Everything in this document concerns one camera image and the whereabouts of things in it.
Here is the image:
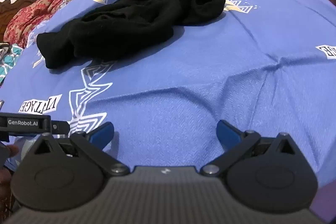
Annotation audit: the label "black pants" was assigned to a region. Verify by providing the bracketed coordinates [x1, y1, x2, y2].
[36, 0, 226, 69]

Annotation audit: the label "person's left hand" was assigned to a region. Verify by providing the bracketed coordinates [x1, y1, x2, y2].
[0, 145, 20, 199]

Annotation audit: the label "blue printed bedsheet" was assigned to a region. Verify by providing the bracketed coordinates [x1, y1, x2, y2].
[0, 0, 336, 189]

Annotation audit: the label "purple cloth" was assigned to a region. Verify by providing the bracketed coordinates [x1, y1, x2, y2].
[309, 183, 336, 224]

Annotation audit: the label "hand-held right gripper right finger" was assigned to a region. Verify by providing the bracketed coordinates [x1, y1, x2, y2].
[200, 119, 308, 177]

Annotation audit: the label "wooden headboard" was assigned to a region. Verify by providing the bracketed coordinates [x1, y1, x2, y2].
[0, 0, 39, 44]

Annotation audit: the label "red floral quilt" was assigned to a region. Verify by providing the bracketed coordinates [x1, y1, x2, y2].
[3, 0, 193, 49]

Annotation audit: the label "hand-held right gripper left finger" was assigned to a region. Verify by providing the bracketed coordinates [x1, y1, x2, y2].
[26, 121, 130, 176]

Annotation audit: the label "teal patterned cloth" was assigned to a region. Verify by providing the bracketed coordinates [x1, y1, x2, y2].
[0, 42, 25, 88]

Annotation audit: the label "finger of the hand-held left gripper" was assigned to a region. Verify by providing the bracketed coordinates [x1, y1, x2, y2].
[51, 121, 71, 136]

